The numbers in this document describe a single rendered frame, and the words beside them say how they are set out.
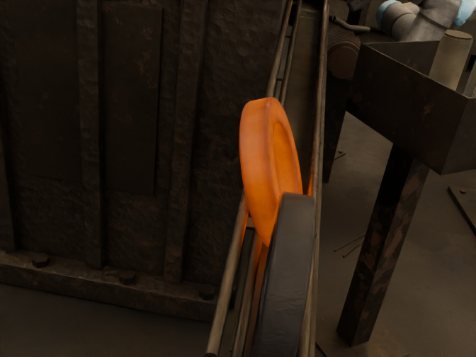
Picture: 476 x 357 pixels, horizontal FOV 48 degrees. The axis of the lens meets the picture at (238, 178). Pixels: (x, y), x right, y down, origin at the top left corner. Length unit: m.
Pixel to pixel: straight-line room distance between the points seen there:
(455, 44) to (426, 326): 1.11
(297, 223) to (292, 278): 0.05
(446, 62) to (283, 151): 1.56
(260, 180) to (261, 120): 0.07
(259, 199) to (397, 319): 0.99
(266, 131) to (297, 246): 0.18
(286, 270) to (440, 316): 1.17
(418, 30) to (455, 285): 0.77
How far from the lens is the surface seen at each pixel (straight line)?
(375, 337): 1.44
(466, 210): 2.06
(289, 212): 0.47
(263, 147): 0.58
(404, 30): 1.34
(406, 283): 1.64
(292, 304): 0.44
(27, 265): 1.43
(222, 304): 0.49
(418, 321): 1.54
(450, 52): 2.21
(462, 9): 1.31
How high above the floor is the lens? 0.99
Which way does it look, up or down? 31 degrees down
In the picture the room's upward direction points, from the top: 8 degrees clockwise
